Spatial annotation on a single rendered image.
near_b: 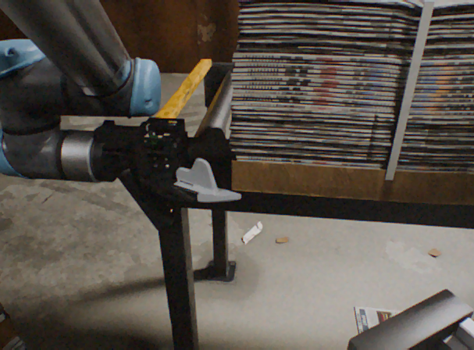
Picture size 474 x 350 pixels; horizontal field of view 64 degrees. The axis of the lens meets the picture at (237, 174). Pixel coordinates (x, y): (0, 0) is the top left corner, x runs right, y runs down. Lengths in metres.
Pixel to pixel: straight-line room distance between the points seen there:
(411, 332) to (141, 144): 0.37
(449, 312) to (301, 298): 1.04
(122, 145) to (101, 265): 1.14
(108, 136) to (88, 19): 0.19
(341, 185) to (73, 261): 1.37
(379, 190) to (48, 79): 0.43
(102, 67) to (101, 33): 0.04
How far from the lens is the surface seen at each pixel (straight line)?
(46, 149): 0.58
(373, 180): 0.48
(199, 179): 0.49
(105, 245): 1.73
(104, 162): 0.55
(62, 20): 0.38
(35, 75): 0.54
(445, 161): 0.49
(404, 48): 0.44
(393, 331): 0.41
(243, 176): 0.47
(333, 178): 0.47
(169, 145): 0.50
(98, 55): 0.42
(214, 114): 0.76
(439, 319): 0.44
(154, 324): 1.40
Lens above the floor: 1.08
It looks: 31 degrees down
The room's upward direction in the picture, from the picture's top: straight up
